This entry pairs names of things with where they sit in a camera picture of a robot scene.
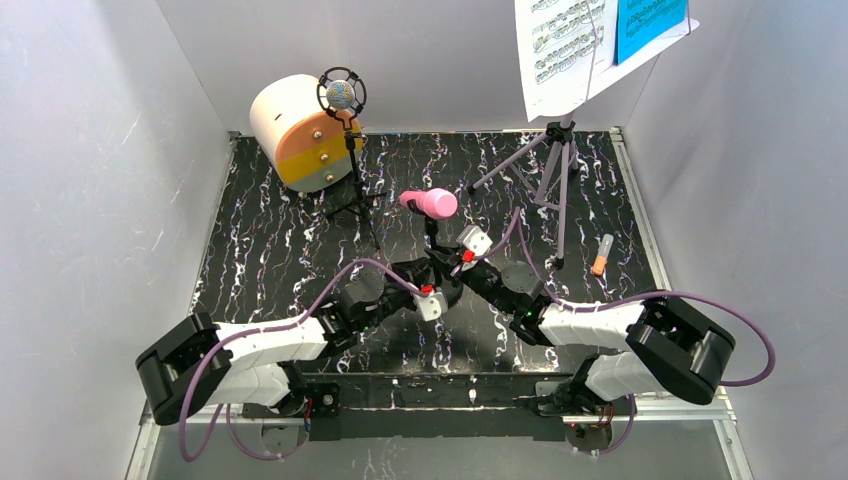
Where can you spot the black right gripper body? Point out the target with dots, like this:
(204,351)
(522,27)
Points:
(448,253)

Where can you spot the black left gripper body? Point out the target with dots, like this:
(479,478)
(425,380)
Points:
(448,288)

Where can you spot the black round-base mic stand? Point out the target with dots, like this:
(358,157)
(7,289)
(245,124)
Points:
(452,292)

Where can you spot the pink microphone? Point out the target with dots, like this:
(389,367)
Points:
(436,203)

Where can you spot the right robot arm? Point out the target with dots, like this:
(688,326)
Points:
(658,343)

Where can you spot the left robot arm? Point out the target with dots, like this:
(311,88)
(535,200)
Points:
(201,363)

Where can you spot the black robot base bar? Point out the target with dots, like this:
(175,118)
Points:
(351,406)

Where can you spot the lilac music stand tripod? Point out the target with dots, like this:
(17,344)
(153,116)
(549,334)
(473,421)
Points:
(551,191)

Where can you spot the orange grey marker pen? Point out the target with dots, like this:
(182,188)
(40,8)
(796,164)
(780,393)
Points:
(599,264)

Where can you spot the round pastel drawer cabinet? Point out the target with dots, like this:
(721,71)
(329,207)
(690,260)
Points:
(305,146)

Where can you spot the silver mesh studio microphone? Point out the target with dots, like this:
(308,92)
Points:
(340,95)

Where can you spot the black tripod microphone stand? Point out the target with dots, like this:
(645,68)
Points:
(362,203)

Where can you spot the white sheet music page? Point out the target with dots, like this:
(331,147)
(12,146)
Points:
(566,51)

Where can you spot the blue sheet music page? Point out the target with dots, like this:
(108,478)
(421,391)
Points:
(641,21)

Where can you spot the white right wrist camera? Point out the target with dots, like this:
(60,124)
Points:
(473,238)

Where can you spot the aluminium rail right edge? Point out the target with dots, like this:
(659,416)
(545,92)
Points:
(661,406)

